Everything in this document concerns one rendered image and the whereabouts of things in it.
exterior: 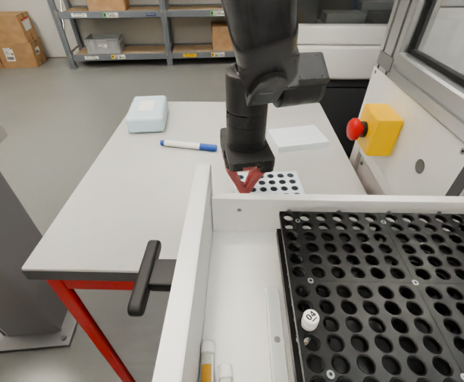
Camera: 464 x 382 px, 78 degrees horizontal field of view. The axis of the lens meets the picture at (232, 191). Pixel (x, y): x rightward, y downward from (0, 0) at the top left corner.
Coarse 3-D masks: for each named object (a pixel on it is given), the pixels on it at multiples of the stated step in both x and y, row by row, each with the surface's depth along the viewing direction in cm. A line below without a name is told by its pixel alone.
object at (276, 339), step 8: (272, 288) 31; (272, 296) 30; (272, 304) 29; (280, 304) 29; (272, 312) 29; (280, 312) 29; (272, 320) 28; (280, 320) 28; (272, 328) 27; (280, 328) 27; (272, 336) 27; (280, 336) 27; (272, 344) 26; (280, 344) 26; (272, 352) 26; (280, 352) 26; (272, 360) 25; (280, 360) 25; (272, 368) 25; (280, 368) 25; (272, 376) 24; (280, 376) 24; (288, 376) 24
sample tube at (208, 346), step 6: (204, 342) 26; (210, 342) 26; (204, 348) 26; (210, 348) 26; (204, 354) 26; (210, 354) 26; (204, 360) 25; (210, 360) 25; (204, 366) 25; (210, 366) 25; (204, 372) 25; (210, 372) 25; (204, 378) 24; (210, 378) 24
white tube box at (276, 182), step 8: (240, 176) 54; (264, 176) 54; (272, 176) 55; (280, 176) 55; (288, 176) 55; (296, 176) 54; (256, 184) 52; (264, 184) 52; (272, 184) 52; (280, 184) 52; (288, 184) 52; (296, 184) 52; (256, 192) 50; (264, 192) 50; (272, 192) 50; (280, 192) 50; (288, 192) 50; (296, 192) 50
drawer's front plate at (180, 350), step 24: (192, 192) 30; (192, 216) 28; (192, 240) 25; (192, 264) 23; (192, 288) 22; (168, 312) 20; (192, 312) 21; (168, 336) 19; (192, 336) 21; (168, 360) 18; (192, 360) 22
